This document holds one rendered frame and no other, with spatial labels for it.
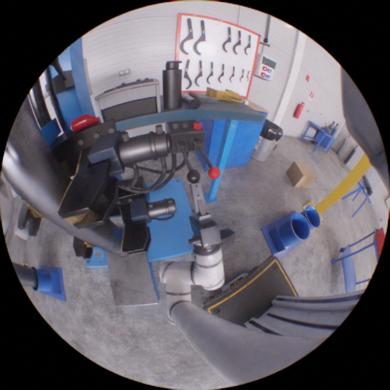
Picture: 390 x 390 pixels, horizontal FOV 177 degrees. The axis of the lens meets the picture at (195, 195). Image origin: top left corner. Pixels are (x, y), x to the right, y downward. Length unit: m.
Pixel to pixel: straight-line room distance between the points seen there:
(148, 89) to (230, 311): 1.24
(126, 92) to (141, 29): 2.03
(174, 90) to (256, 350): 0.64
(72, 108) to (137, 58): 1.66
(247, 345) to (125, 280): 1.10
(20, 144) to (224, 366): 0.59
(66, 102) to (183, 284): 0.98
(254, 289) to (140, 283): 0.88
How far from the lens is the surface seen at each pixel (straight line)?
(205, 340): 0.23
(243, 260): 1.34
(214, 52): 2.52
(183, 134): 0.44
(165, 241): 1.14
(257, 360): 0.16
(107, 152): 0.44
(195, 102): 0.54
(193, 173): 0.32
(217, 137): 1.47
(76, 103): 0.82
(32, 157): 0.50
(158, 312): 1.32
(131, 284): 1.17
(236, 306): 1.00
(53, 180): 0.53
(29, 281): 1.87
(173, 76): 0.52
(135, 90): 0.50
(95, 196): 0.35
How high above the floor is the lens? 1.22
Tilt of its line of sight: 55 degrees down
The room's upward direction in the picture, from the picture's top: 6 degrees clockwise
